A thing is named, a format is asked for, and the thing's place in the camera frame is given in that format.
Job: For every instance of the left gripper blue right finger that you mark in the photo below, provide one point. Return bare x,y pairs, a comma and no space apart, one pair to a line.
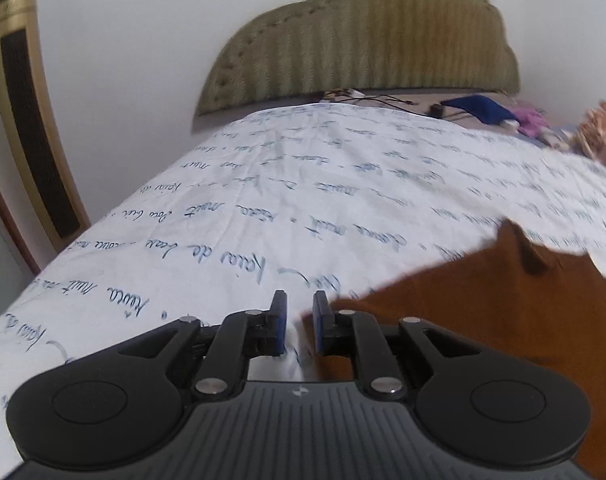
356,336

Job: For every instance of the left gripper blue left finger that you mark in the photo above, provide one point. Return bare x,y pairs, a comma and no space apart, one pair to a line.
242,336

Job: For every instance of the brown knit sweater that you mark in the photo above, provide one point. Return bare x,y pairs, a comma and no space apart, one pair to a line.
522,299

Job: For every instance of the pink crumpled clothes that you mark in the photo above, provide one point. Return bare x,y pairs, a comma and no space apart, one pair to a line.
590,137

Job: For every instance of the white script-print bed sheet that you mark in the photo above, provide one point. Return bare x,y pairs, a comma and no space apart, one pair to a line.
335,197

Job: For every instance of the dark blue cloth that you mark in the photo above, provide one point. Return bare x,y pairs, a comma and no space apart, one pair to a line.
486,110

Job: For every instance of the purple cloth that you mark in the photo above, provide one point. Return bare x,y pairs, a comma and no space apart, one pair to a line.
531,121

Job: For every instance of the olive green padded headboard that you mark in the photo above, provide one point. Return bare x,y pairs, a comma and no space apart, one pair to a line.
314,46

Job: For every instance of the gold tower fan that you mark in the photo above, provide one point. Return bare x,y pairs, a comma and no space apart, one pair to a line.
28,119

